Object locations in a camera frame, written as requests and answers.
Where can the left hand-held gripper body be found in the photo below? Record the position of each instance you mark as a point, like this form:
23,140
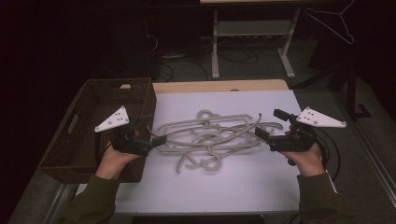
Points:
115,119

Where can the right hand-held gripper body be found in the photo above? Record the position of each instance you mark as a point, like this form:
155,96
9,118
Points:
314,118

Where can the beige plastic hanger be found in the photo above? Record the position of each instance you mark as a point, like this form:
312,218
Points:
249,125
214,169
275,125
205,112

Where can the brown wicker basket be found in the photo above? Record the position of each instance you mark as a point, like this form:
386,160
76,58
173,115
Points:
93,102

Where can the person's right hand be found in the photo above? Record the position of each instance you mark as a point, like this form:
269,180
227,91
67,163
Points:
306,161

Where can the person's left hand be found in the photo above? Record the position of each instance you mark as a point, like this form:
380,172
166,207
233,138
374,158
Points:
113,163

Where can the black metal stand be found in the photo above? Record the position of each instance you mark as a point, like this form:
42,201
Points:
351,90

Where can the light wooden table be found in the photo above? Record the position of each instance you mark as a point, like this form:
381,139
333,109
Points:
218,85

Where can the aluminium rail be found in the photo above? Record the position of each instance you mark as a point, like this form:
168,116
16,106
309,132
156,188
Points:
376,161
60,202

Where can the white metal desk frame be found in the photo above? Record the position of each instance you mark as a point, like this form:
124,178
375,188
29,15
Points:
252,28

